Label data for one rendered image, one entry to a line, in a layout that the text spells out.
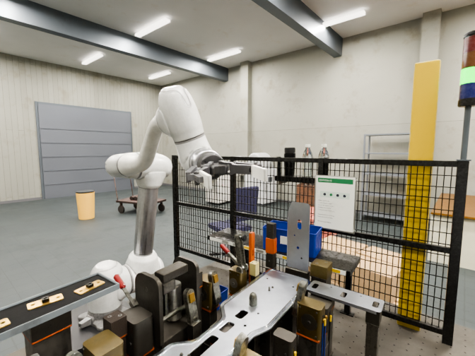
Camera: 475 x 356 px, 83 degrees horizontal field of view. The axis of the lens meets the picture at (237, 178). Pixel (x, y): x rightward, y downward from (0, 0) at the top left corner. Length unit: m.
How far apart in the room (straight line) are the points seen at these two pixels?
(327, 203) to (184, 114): 1.03
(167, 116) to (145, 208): 0.71
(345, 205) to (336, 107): 6.08
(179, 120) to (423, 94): 1.15
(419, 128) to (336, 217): 0.59
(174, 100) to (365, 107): 6.68
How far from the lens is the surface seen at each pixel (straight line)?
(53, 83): 10.89
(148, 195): 1.44
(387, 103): 7.22
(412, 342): 1.68
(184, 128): 0.83
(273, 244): 1.50
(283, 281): 1.32
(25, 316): 0.97
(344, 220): 1.59
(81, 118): 10.92
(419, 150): 1.53
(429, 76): 1.57
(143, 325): 0.98
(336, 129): 7.47
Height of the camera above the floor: 1.60
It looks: 6 degrees down
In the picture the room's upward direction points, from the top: straight up
